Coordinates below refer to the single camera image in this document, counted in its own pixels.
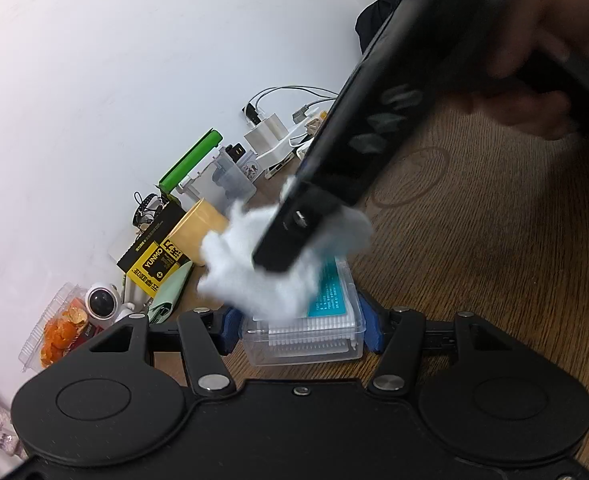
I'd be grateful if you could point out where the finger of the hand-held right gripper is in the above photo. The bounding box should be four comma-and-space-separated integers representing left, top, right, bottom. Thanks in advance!
251, 179, 344, 274

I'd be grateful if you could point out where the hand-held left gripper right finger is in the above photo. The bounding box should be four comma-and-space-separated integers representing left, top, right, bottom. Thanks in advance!
357, 292, 511, 402

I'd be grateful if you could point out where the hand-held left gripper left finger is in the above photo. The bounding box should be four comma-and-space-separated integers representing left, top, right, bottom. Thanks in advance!
88, 306, 246, 400

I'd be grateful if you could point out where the white cloth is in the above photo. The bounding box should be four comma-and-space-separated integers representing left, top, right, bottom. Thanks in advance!
197, 175, 375, 322

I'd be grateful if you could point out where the clear plastic container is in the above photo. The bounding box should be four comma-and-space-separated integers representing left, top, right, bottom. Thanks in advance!
241, 255, 366, 367

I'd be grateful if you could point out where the person's right hand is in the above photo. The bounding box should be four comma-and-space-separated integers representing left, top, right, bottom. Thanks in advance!
469, 0, 589, 142

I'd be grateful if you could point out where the green folded cloth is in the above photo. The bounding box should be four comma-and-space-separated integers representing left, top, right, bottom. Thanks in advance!
147, 260, 196, 326

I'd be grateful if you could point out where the white power strip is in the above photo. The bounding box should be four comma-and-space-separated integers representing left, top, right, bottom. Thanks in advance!
262, 127, 316, 181

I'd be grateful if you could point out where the dark clothing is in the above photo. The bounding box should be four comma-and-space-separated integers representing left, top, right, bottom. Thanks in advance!
355, 0, 411, 57

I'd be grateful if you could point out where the yellow mug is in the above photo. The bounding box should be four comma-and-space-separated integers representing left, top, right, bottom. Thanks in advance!
167, 198, 231, 267

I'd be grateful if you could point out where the white charger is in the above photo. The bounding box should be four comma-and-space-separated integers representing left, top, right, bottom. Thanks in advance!
244, 114, 288, 156

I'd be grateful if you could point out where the black yellow box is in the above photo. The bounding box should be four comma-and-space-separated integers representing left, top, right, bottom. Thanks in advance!
116, 202, 193, 302

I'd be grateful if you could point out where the green-lidded clear box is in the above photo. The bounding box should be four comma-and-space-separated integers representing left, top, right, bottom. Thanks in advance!
158, 129, 258, 216

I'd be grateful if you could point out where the white astronaut figurine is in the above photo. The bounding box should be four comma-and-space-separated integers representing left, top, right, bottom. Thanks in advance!
84, 283, 148, 329

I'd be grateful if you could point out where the red box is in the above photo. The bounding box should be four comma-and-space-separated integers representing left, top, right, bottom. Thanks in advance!
67, 324, 106, 356

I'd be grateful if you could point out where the black wristband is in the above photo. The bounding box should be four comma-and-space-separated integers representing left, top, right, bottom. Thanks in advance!
133, 191, 170, 227

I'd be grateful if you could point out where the clear clamshell with orange peels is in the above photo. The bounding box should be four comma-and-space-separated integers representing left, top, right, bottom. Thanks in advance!
18, 282, 100, 374

